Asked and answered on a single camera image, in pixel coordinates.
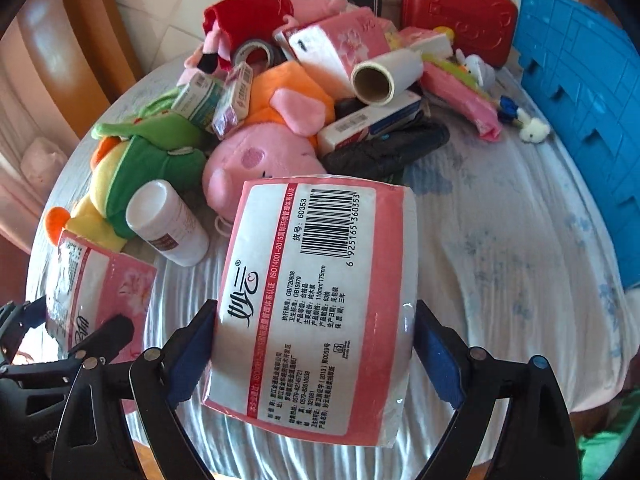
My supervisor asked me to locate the white pill bottle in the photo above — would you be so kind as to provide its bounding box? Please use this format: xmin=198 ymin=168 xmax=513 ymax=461
xmin=125 ymin=180 xmax=209 ymax=268

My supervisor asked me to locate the pink tissue pack with barcode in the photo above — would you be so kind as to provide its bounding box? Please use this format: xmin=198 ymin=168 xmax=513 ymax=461
xmin=203 ymin=176 xmax=419 ymax=446

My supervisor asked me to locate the pink pig plush orange shirt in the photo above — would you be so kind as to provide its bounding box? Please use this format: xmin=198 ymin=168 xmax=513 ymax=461
xmin=202 ymin=61 xmax=335 ymax=222

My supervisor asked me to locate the black umbrella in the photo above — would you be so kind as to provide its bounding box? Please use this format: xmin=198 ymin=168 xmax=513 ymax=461
xmin=320 ymin=115 xmax=450 ymax=180

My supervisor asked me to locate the white paper roll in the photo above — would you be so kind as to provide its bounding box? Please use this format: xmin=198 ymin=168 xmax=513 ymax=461
xmin=350 ymin=49 xmax=424 ymax=105

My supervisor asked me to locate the white blue medicine box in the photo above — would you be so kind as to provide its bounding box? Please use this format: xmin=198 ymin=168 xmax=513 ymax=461
xmin=317 ymin=90 xmax=422 ymax=157

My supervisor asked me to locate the green yellow dinosaur plush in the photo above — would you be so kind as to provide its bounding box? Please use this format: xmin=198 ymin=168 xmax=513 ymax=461
xmin=44 ymin=86 xmax=212 ymax=252

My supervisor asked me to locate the green white medicine box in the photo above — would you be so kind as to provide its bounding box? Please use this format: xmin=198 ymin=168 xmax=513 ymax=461
xmin=171 ymin=73 xmax=224 ymax=133

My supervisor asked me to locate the blue knit pouch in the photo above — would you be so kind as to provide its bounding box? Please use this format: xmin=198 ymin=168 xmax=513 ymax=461
xmin=497 ymin=96 xmax=520 ymax=125

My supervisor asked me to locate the grey tape roll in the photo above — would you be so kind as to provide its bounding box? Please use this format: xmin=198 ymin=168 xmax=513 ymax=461
xmin=232 ymin=39 xmax=285 ymax=75

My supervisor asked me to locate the pink green wet wipes pack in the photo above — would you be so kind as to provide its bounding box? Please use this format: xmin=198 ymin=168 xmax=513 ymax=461
xmin=420 ymin=54 xmax=502 ymax=142

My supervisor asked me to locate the white blue duck toy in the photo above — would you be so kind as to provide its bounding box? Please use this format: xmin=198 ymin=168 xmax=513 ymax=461
xmin=454 ymin=49 xmax=496 ymax=91

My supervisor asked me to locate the blue plastic storage crate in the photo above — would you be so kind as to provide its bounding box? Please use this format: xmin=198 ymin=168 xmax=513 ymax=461
xmin=513 ymin=0 xmax=640 ymax=288

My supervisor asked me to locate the pink tissue pack upright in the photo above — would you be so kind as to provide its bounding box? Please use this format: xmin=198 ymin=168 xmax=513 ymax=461
xmin=288 ymin=8 xmax=390 ymax=101

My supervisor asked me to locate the yellow plush toy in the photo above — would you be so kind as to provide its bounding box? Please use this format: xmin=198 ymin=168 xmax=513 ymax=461
xmin=434 ymin=26 xmax=454 ymax=44

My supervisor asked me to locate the red plastic toy suitcase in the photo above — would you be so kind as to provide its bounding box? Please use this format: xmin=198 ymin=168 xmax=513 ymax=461
xmin=400 ymin=0 xmax=518 ymax=68

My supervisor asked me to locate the white bunny plush keychain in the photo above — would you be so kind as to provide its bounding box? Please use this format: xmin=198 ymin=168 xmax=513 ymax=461
xmin=516 ymin=107 xmax=551 ymax=144

